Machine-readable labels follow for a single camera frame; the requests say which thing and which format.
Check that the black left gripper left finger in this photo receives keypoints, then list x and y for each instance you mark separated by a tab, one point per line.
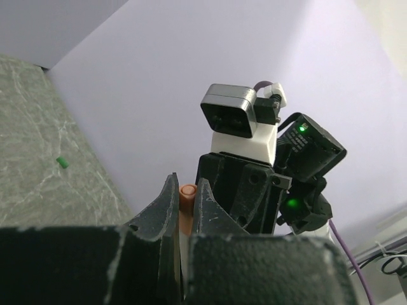
134	263

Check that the white pen pink end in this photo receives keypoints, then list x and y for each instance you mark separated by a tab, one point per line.
184	255

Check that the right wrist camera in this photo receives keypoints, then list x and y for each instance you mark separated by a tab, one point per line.
244	120

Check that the orange pen cap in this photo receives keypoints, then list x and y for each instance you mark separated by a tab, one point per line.
187	195

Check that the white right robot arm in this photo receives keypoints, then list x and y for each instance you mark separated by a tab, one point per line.
305	152

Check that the green pen cap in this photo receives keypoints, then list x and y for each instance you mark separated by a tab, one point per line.
62	162

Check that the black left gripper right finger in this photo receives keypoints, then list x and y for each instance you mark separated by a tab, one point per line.
226	265

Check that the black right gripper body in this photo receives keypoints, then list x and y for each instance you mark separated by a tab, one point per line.
250	191

